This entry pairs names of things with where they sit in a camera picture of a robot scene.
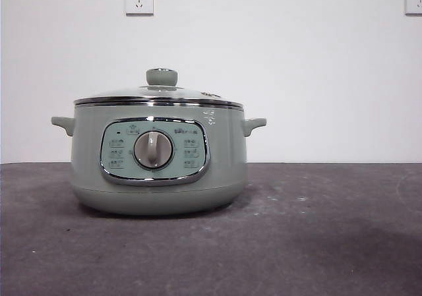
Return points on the glass lid with green knob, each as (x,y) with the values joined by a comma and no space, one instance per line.
(161,78)

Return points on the pale green electric cooking pot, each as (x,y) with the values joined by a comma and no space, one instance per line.
(92,151)

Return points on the white wall socket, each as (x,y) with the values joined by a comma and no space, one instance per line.
(139,0)
(414,0)

